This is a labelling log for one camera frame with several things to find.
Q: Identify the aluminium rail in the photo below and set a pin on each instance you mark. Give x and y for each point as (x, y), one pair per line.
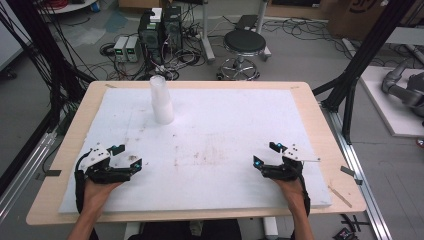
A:
(363, 186)
(26, 173)

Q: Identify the thin wooden stick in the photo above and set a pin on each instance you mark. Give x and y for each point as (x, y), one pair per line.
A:
(340, 196)

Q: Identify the grey power supply unit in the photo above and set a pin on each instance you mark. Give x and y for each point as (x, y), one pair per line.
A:
(132, 49)
(120, 49)

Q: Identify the white foam mat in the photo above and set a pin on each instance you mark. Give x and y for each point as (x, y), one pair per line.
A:
(200, 150)

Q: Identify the grey table leg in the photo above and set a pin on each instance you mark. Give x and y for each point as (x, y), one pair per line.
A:
(263, 30)
(207, 33)

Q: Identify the black round stool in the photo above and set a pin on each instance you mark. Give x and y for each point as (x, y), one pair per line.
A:
(244, 43)

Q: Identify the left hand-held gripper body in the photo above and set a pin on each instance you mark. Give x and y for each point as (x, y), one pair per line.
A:
(100, 173)

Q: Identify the cardboard box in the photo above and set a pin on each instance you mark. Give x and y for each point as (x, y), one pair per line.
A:
(353, 16)

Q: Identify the white floor board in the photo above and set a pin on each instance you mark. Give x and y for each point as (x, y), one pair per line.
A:
(393, 113)

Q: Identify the black metal frame post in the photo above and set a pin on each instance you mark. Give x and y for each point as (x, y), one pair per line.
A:
(50, 56)
(363, 53)

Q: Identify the small white box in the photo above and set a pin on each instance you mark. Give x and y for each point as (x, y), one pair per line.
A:
(156, 15)

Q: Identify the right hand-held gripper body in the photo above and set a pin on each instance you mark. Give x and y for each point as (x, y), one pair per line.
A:
(286, 171)

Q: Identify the person's right hand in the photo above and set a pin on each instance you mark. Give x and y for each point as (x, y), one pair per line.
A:
(293, 195)

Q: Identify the stack of clear plastic cups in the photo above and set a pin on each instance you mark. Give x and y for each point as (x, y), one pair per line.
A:
(161, 101)

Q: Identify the black computer tower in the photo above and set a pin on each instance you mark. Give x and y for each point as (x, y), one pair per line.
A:
(150, 36)
(172, 30)

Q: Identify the grey tape piece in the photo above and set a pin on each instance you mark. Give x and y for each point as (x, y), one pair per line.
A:
(347, 171)
(53, 173)

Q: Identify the person's left hand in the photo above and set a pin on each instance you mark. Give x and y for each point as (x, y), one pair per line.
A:
(96, 196)

